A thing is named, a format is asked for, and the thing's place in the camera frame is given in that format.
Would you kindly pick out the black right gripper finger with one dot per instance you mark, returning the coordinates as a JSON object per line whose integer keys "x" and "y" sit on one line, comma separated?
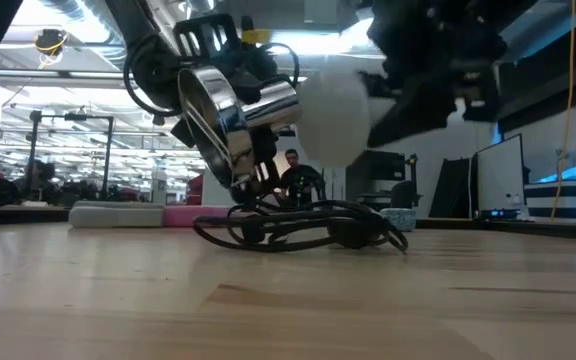
{"x": 413, "y": 117}
{"x": 480, "y": 95}

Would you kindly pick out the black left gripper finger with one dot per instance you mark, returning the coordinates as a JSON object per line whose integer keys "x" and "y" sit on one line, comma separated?
{"x": 184, "y": 132}
{"x": 265, "y": 155}

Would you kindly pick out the chrome lamp socket base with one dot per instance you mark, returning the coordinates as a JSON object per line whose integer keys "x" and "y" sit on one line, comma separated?
{"x": 223, "y": 125}

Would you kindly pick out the white lightbulb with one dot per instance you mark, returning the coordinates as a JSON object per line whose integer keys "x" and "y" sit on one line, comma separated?
{"x": 333, "y": 120}

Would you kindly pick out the person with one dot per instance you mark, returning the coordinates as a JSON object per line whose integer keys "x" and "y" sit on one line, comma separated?
{"x": 300, "y": 177}
{"x": 43, "y": 177}

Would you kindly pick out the black monitor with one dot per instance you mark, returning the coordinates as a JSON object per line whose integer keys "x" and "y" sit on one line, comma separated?
{"x": 383, "y": 167}

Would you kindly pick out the black panel board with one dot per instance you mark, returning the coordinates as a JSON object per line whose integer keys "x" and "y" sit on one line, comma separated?
{"x": 450, "y": 190}

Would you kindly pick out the white panel board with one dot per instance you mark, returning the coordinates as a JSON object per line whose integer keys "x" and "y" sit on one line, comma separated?
{"x": 500, "y": 175}

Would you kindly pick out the pink and white box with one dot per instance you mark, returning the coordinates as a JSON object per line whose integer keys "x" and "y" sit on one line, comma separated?
{"x": 188, "y": 216}

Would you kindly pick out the blue patterned round tin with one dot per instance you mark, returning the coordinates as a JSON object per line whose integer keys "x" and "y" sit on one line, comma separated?
{"x": 399, "y": 219}

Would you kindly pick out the long ceiling light bar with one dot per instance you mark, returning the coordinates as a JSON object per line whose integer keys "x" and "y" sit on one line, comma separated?
{"x": 68, "y": 74}

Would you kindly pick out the navy white striped box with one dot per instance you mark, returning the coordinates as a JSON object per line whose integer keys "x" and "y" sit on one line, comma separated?
{"x": 568, "y": 200}

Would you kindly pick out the black camera rig stand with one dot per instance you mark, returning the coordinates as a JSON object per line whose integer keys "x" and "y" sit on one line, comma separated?
{"x": 109, "y": 150}

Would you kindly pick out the black overhead camera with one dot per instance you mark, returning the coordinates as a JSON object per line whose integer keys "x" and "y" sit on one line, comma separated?
{"x": 49, "y": 41}

